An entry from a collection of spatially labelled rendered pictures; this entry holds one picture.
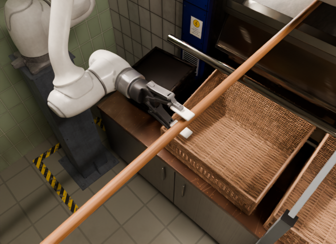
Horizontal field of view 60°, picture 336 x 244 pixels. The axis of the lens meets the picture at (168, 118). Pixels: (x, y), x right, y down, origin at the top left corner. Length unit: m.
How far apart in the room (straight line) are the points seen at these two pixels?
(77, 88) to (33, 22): 0.46
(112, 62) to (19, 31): 0.46
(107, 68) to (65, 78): 0.14
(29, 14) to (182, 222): 1.44
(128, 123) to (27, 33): 0.68
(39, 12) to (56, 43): 0.42
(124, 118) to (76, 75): 0.78
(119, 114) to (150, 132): 0.22
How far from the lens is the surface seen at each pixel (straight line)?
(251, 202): 1.32
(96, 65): 0.99
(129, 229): 1.98
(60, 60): 0.91
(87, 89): 0.93
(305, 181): 1.58
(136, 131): 1.60
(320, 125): 1.00
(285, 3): 1.45
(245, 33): 1.46
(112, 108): 1.71
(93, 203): 0.76
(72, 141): 1.79
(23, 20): 1.29
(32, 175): 2.31
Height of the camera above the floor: 1.89
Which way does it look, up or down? 53 degrees down
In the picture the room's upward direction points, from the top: straight up
